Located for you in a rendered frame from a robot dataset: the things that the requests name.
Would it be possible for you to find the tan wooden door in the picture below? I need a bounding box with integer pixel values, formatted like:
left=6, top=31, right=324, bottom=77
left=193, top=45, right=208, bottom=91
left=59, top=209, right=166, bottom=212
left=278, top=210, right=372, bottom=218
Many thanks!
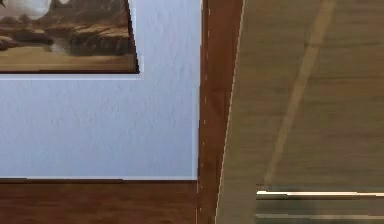
left=214, top=0, right=384, bottom=224

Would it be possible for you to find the framed brown landscape painting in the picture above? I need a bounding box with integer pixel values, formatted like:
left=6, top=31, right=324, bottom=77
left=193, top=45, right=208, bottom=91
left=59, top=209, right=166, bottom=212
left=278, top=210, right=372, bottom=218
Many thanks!
left=0, top=0, right=141, bottom=75

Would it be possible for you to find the dark grey-green shelf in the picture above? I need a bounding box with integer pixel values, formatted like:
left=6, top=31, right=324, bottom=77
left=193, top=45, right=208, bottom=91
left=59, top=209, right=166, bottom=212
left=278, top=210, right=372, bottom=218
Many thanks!
left=255, top=189, right=384, bottom=224

